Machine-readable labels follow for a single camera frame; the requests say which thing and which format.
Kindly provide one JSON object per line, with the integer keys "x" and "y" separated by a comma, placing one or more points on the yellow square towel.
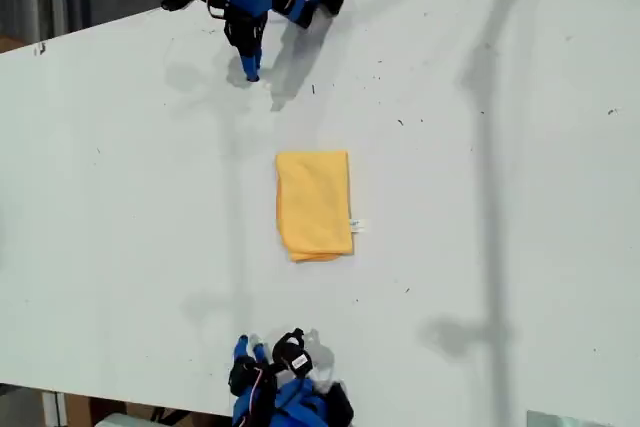
{"x": 312, "y": 202}

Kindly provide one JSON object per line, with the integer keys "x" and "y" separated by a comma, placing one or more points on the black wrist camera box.
{"x": 299, "y": 362}

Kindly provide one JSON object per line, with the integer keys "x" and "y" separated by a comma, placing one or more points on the brown board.
{"x": 7, "y": 45}

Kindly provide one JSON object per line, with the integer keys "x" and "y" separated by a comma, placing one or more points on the white table leg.
{"x": 52, "y": 409}

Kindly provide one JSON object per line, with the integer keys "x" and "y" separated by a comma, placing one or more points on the white plastic container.
{"x": 125, "y": 422}

